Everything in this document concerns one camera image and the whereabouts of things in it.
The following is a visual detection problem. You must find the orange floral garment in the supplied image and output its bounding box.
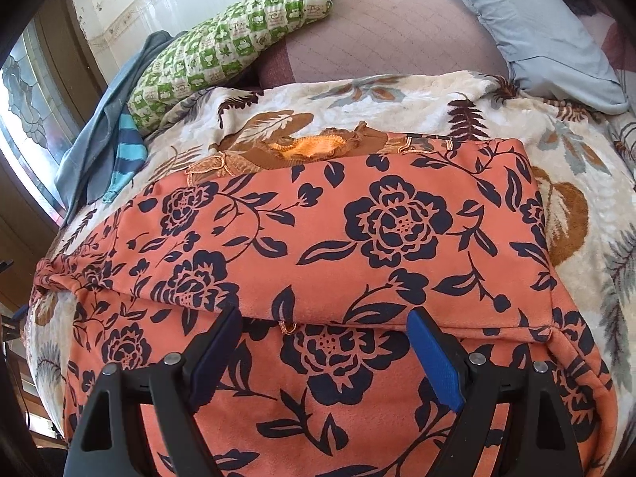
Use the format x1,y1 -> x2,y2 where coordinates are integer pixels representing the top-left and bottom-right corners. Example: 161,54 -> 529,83
34,128 -> 619,477

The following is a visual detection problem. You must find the leaf print blanket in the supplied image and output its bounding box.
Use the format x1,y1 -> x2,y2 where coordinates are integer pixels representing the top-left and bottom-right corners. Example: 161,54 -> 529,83
22,70 -> 636,438

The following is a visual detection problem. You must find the stained glass door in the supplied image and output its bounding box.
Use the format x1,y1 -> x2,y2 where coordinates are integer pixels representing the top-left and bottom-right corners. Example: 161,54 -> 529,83
0,20 -> 107,222

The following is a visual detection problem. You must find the grey blue pillow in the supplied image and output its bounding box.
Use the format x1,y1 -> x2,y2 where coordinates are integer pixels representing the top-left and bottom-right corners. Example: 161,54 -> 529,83
431,0 -> 631,116

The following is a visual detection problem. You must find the blue cloth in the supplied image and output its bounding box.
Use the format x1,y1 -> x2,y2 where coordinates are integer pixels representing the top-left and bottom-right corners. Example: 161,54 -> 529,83
56,30 -> 187,224

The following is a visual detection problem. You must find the teal striped cloth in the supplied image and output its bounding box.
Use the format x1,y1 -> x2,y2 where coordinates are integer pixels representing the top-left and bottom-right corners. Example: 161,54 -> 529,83
102,113 -> 150,204

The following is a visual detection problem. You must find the green checked pillow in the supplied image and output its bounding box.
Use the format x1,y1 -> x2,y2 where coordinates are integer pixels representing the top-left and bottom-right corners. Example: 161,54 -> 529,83
126,0 -> 351,136

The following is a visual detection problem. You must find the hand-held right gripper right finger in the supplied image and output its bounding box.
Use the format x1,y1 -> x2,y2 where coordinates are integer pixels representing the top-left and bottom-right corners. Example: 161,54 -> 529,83
406,306 -> 584,477

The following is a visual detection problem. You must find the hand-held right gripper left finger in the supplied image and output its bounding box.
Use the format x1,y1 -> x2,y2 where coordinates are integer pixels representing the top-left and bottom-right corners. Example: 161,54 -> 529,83
64,308 -> 244,477

